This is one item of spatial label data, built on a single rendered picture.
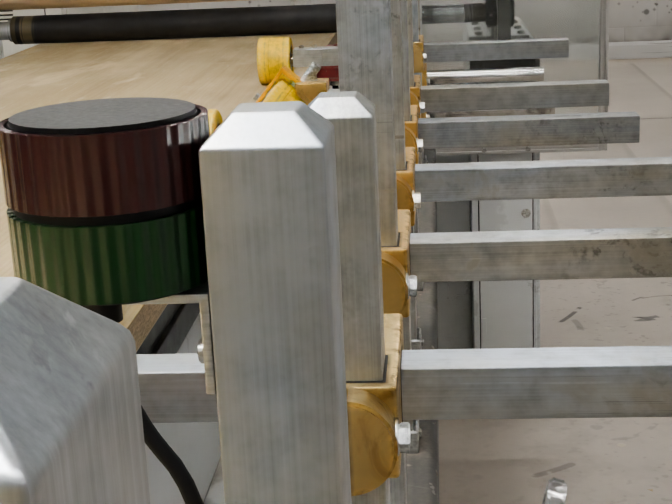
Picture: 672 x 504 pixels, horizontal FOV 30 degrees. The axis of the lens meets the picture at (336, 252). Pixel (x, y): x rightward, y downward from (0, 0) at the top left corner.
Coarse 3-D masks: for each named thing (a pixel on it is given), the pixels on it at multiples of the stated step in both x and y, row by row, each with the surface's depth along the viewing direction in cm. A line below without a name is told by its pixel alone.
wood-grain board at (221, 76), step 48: (96, 48) 285; (144, 48) 280; (192, 48) 276; (240, 48) 272; (0, 96) 217; (48, 96) 214; (96, 96) 212; (144, 96) 209; (192, 96) 207; (240, 96) 204; (0, 192) 142; (0, 240) 121; (144, 336) 99
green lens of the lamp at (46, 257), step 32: (32, 224) 34; (128, 224) 34; (160, 224) 34; (192, 224) 35; (32, 256) 35; (64, 256) 34; (96, 256) 34; (128, 256) 34; (160, 256) 35; (192, 256) 35; (64, 288) 34; (96, 288) 34; (128, 288) 34; (160, 288) 35
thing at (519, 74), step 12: (432, 72) 262; (444, 72) 262; (456, 72) 262; (468, 72) 261; (480, 72) 261; (492, 72) 261; (504, 72) 261; (516, 72) 260; (528, 72) 260; (540, 72) 260; (432, 84) 263
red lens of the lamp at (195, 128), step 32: (0, 128) 35; (160, 128) 34; (192, 128) 35; (0, 160) 35; (32, 160) 34; (64, 160) 33; (96, 160) 33; (128, 160) 34; (160, 160) 34; (192, 160) 35; (32, 192) 34; (64, 192) 34; (96, 192) 34; (128, 192) 34; (160, 192) 34; (192, 192) 35
